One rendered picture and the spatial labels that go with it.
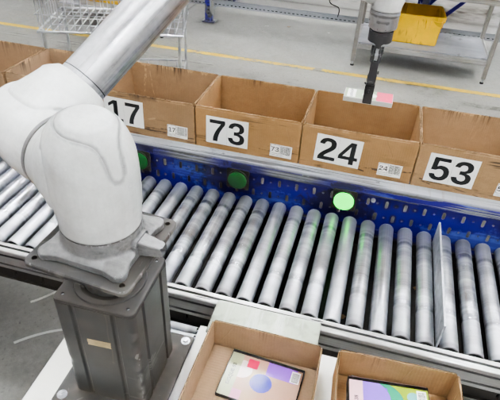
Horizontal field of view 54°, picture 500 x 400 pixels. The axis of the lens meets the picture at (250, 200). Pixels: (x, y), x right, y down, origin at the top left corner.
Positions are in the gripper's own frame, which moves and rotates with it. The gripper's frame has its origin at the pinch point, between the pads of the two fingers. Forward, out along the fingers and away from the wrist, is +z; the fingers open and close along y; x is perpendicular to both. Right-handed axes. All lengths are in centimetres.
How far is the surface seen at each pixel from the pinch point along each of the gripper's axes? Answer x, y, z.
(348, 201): 0.6, 15.8, 35.1
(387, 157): 10.6, 8.0, 19.3
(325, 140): -10.9, 8.2, 16.7
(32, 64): -137, -9, 15
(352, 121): -3.8, -20.8, 22.4
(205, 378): -24, 92, 41
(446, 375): 31, 80, 33
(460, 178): 35.1, 8.1, 22.0
